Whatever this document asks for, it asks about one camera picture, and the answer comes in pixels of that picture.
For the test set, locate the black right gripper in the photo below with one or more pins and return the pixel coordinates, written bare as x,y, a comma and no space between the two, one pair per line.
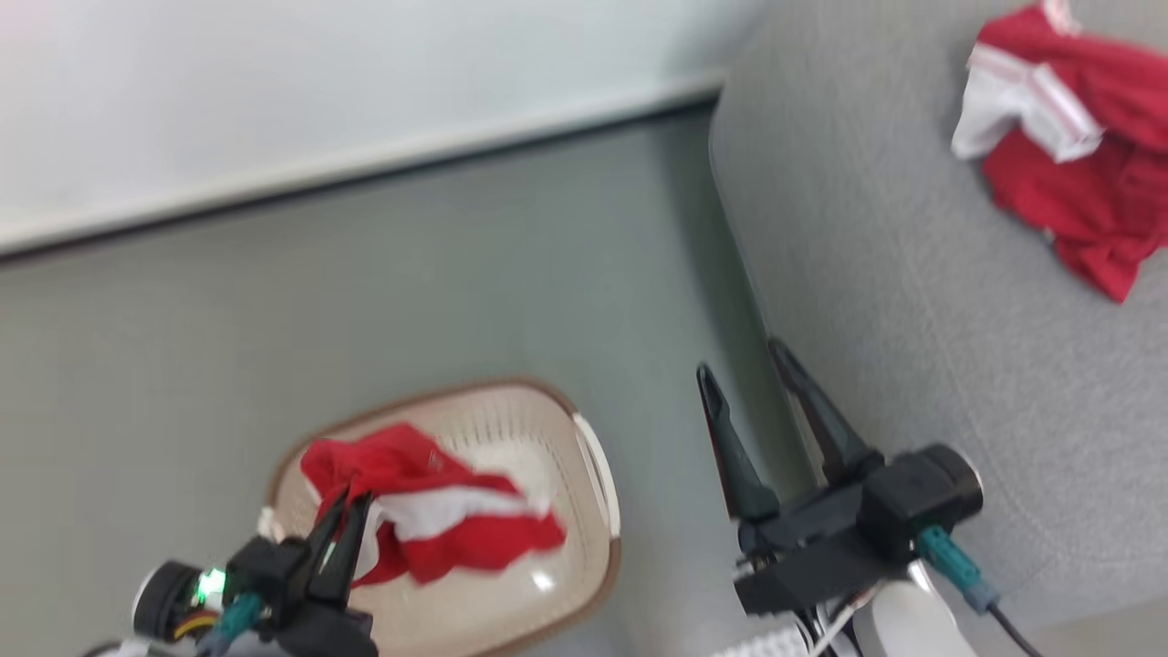
812,547

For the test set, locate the red garment with striped cuff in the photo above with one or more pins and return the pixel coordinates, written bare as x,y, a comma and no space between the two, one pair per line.
1095,201

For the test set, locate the light grey fabric sofa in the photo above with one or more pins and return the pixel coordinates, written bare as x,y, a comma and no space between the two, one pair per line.
912,319

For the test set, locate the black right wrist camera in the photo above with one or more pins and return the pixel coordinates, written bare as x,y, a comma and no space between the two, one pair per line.
922,493

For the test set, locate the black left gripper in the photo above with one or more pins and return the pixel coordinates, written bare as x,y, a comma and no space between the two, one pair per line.
310,620

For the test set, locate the red garment with white panel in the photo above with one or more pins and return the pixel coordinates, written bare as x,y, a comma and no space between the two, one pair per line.
456,538

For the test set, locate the cream perforated laundry basket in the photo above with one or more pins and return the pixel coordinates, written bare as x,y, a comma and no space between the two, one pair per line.
511,602

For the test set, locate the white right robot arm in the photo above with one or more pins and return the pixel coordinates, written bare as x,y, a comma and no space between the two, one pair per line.
912,625

